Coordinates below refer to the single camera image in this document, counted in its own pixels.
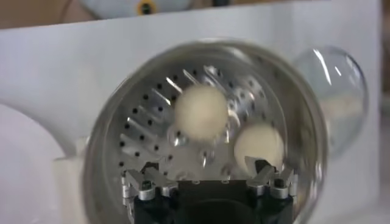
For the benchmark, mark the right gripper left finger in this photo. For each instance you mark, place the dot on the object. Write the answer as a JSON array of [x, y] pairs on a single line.
[[152, 178]]

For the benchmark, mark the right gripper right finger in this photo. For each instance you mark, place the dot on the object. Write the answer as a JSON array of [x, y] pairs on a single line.
[[262, 176]]

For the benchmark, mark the white steamed baozi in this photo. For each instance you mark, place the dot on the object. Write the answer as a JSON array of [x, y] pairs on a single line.
[[259, 143], [201, 112]]

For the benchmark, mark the stainless steel steamer basket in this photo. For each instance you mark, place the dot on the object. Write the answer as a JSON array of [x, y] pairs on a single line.
[[146, 128]]

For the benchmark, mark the white round plate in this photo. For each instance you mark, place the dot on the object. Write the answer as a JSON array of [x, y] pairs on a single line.
[[24, 137]]

